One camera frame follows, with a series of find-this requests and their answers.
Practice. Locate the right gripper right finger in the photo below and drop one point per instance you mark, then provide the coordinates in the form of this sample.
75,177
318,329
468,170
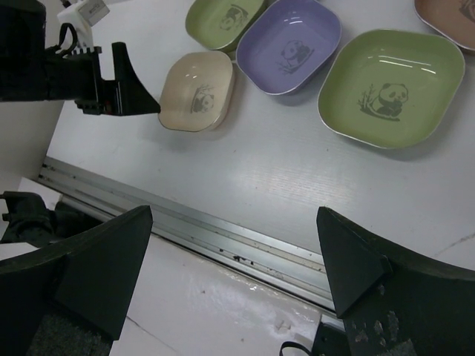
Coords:
394,301

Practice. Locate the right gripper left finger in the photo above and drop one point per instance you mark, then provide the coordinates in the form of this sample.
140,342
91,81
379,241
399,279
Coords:
72,297

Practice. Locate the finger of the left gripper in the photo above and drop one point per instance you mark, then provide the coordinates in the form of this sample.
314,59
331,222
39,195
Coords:
130,97

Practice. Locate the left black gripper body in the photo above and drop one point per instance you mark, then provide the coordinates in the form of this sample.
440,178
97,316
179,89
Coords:
73,73

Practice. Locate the cream plate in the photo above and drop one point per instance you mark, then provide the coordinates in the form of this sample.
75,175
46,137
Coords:
197,92

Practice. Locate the green plate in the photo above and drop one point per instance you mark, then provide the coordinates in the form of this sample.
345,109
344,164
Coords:
219,25
391,88

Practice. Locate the purple plate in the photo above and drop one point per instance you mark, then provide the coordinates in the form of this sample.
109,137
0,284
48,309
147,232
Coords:
288,44

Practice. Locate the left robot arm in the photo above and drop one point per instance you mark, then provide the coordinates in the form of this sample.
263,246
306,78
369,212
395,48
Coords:
23,30

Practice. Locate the white foam board front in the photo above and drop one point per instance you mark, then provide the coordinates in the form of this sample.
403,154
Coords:
186,305

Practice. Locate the brown plate right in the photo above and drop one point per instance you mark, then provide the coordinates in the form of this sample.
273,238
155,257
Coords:
453,19

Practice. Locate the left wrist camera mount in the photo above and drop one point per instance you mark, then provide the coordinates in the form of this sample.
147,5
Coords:
82,15

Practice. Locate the aluminium rail frame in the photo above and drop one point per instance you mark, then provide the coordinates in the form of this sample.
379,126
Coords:
295,270

